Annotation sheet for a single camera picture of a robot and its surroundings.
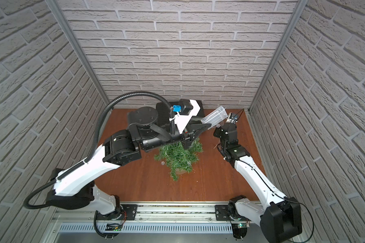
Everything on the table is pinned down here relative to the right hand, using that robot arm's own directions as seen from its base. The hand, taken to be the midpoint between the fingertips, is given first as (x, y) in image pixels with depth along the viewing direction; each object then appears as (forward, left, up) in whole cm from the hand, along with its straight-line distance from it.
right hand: (223, 124), depth 80 cm
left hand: (-21, +13, +29) cm, 38 cm away
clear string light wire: (-20, +25, -1) cm, 31 cm away
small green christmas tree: (-20, +25, -1) cm, 31 cm away
